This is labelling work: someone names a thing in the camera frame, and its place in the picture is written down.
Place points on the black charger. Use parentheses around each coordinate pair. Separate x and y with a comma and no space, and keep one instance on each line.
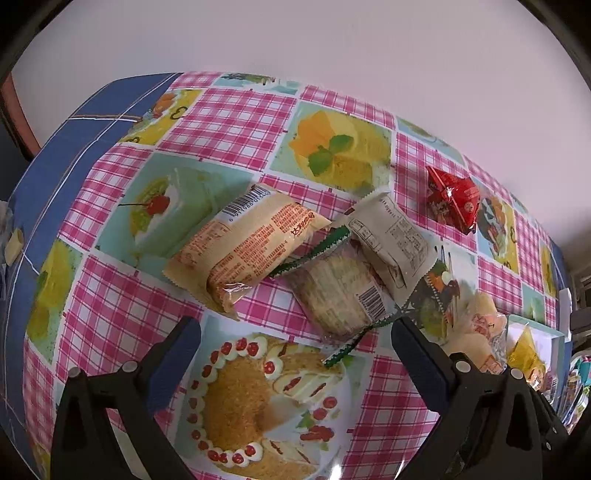
(582,323)

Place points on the orange cream cake packet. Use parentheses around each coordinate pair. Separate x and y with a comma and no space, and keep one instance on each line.
(249,249)

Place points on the clear green-edged cracker packet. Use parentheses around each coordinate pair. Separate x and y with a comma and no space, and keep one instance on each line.
(332,295)

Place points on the clear peach bun packet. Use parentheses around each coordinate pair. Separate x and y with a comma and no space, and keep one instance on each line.
(475,332)

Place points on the checked printed tablecloth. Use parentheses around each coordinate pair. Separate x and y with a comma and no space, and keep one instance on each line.
(221,134)

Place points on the small cream cylinder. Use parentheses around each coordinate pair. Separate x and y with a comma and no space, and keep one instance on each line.
(14,247)

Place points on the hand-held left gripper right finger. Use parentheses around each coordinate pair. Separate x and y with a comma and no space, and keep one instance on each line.
(418,364)

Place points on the dark cabinet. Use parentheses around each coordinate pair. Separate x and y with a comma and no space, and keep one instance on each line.
(11,120)

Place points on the yellow snack packet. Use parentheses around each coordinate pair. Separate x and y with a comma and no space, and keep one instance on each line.
(526,348)

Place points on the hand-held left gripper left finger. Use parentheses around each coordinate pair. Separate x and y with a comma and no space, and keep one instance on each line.
(173,360)

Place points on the white tray box teal rim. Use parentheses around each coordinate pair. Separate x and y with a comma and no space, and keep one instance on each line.
(556,341)

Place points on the white power strip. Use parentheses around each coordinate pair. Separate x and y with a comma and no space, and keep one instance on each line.
(565,304)

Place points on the small red snack packet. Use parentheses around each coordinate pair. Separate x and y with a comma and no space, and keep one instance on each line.
(455,196)

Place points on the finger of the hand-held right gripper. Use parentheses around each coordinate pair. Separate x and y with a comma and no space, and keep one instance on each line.
(553,417)

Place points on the white beige snack packet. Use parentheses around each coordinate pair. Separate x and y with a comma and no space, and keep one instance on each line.
(392,240)

